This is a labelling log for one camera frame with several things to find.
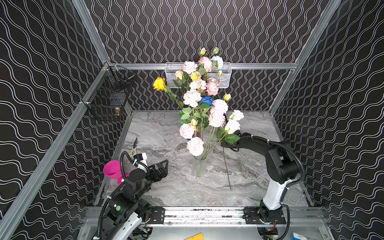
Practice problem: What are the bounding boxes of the clear glass jar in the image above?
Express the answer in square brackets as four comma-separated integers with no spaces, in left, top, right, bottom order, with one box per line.
[192,154,207,177]

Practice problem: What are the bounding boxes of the blue flower stem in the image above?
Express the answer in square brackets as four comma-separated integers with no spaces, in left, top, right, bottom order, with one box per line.
[202,96,214,106]

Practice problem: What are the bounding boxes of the pink rose spray stem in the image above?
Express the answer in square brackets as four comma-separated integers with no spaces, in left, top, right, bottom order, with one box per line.
[206,78,220,96]

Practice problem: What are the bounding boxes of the yellow rose stem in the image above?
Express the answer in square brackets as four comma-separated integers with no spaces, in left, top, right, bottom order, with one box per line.
[153,78,184,108]

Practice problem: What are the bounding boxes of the white light-blue flower stem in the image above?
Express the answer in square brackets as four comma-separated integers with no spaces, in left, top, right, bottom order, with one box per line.
[211,47,224,77]

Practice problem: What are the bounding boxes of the large pink peony stem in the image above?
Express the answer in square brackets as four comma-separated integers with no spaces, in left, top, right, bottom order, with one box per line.
[182,48,213,76]

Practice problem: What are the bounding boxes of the cream rose stem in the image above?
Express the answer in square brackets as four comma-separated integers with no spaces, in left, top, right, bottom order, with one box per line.
[175,70,185,82]

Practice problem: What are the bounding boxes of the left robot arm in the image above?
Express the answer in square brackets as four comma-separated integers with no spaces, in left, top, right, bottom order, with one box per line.
[93,160,169,240]

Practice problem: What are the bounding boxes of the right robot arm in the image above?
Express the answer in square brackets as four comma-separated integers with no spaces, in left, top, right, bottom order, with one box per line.
[221,133,305,218]

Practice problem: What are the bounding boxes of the magenta silicone cup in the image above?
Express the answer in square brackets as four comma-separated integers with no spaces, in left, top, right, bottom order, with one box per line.
[103,161,123,185]

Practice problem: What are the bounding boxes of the brass padlock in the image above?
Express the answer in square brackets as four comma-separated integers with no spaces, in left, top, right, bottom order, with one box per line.
[115,107,121,118]

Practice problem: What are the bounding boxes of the blue white box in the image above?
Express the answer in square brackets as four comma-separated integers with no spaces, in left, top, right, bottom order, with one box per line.
[292,232,316,240]

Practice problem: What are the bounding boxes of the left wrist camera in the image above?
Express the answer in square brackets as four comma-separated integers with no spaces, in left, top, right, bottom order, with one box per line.
[134,153,148,166]

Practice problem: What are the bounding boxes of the white handled scissors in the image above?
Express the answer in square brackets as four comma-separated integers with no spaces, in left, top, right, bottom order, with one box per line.
[129,138,138,159]

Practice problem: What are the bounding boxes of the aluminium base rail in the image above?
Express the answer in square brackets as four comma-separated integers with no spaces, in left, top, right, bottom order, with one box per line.
[85,206,326,227]

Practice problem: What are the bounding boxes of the white mesh wall basket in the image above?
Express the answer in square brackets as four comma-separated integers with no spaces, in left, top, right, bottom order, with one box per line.
[164,62,232,89]

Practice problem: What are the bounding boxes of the yellow object below rail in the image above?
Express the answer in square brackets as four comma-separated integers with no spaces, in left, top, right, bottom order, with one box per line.
[185,233,204,240]

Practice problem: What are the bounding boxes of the black wire wall basket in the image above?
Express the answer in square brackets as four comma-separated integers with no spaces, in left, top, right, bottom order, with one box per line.
[85,62,136,123]

